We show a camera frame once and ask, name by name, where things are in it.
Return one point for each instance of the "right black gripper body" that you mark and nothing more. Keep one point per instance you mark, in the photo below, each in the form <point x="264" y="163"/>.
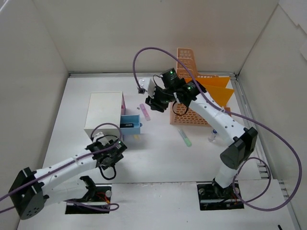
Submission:
<point x="156" y="104"/>

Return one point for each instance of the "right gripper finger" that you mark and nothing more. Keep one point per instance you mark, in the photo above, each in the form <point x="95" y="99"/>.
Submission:
<point x="158" y="107"/>
<point x="149" y="101"/>

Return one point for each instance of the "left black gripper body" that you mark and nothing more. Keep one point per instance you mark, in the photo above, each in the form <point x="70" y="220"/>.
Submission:
<point x="105" y="160"/>

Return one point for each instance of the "blue drawer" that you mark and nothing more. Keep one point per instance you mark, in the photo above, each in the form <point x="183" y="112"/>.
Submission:
<point x="136" y="130"/>

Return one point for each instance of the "black orange highlighter marker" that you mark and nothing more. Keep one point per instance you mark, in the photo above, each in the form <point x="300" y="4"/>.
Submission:
<point x="127" y="125"/>

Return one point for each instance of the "white mini drawer cabinet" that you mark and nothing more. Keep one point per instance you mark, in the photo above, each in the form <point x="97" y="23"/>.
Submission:
<point x="104" y="107"/>

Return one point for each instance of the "orange folder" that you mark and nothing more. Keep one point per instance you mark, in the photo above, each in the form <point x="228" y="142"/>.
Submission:
<point x="217" y="88"/>

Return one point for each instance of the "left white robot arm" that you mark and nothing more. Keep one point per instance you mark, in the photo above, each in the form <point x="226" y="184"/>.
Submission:
<point x="31" y="190"/>

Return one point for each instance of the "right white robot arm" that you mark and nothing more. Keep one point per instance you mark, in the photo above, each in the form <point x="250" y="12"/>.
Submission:
<point x="241" y="141"/>

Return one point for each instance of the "pink desk organizer rack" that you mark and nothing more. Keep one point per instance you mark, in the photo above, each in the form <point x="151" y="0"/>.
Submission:
<point x="179" y="115"/>

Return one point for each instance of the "purple highlighter pen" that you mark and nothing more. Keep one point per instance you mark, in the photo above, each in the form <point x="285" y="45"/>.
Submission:
<point x="145" y="113"/>

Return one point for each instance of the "pale green highlighter pen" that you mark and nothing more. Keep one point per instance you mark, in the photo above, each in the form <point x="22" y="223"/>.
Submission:
<point x="185" y="138"/>

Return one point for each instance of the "small clear dropper bottle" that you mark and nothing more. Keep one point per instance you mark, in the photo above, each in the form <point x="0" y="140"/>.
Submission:
<point x="212" y="135"/>

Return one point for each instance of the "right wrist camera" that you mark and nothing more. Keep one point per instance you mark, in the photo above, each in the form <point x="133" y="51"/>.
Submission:
<point x="146" y="85"/>

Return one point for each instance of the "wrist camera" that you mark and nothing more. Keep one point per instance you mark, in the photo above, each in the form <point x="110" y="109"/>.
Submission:
<point x="146" y="85"/>
<point x="101" y="138"/>

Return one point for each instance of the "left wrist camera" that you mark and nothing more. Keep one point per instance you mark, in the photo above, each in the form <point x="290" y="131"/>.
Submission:
<point x="101" y="138"/>

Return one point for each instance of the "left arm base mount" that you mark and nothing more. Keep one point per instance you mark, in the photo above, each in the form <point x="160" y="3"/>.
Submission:
<point x="101" y="198"/>

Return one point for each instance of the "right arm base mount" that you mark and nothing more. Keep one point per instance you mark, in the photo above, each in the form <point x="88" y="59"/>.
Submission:
<point x="213" y="198"/>

